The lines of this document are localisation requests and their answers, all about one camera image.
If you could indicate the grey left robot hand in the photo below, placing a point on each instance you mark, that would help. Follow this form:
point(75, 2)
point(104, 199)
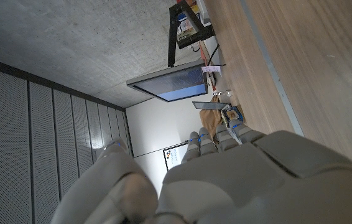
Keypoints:
point(241, 186)

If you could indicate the small printed card box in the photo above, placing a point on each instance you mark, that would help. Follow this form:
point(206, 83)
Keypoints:
point(232, 114)

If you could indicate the silver laptop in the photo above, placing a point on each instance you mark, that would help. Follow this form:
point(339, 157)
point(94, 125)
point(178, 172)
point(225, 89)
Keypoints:
point(210, 105)

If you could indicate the white paper tag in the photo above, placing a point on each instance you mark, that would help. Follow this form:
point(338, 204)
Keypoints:
point(211, 69)

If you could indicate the flat computer monitor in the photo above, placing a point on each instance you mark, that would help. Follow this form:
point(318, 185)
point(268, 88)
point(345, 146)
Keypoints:
point(169, 84)

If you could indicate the flat white box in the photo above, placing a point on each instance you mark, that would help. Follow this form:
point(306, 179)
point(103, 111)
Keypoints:
point(205, 15)

